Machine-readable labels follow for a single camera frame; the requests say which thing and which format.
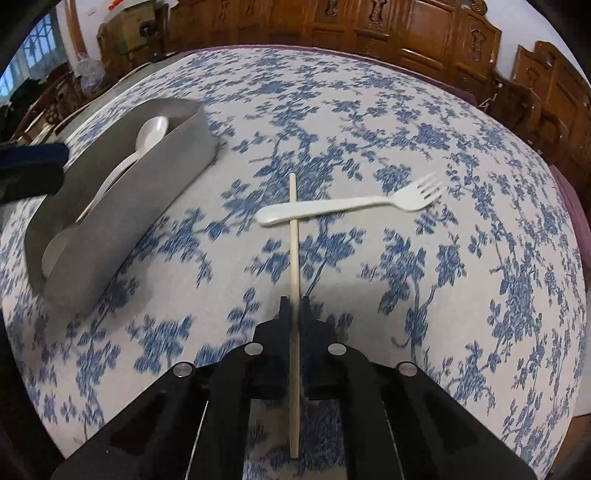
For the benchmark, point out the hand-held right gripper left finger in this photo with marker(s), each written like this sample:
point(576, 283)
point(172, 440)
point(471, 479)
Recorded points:
point(284, 323)

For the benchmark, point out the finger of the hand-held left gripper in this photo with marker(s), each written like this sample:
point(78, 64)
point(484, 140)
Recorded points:
point(32, 154)
point(27, 182)

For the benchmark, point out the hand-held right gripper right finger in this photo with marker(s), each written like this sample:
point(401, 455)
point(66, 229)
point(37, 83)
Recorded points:
point(307, 323)

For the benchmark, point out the white plastic spoon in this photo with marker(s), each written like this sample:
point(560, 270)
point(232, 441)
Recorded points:
point(152, 131)
point(55, 251)

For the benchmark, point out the light wooden chopstick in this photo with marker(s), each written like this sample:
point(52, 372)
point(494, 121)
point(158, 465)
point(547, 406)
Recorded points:
point(292, 230)

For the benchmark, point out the white plastic fork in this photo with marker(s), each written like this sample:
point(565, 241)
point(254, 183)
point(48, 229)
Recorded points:
point(332, 206)

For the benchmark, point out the metal tray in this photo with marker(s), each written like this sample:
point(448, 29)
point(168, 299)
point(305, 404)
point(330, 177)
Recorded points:
point(152, 184)

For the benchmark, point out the plain wooden chair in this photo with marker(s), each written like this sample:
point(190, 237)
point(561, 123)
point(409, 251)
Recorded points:
point(44, 113)

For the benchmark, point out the dark clothes pile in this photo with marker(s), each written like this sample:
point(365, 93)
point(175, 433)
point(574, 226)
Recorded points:
point(23, 94)

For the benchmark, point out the clear plastic bag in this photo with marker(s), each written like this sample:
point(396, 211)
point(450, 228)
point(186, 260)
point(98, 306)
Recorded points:
point(88, 74)

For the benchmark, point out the window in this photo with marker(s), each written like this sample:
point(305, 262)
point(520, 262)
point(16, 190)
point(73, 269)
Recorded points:
point(32, 50)

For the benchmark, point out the large cardboard box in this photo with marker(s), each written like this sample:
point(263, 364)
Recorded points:
point(124, 27)

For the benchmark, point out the blue floral tablecloth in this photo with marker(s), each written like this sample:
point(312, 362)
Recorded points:
point(369, 115)

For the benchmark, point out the carved wooden chair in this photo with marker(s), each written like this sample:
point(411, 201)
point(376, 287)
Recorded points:
point(545, 92)

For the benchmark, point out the wooden door frame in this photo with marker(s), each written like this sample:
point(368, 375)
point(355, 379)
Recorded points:
point(76, 23)

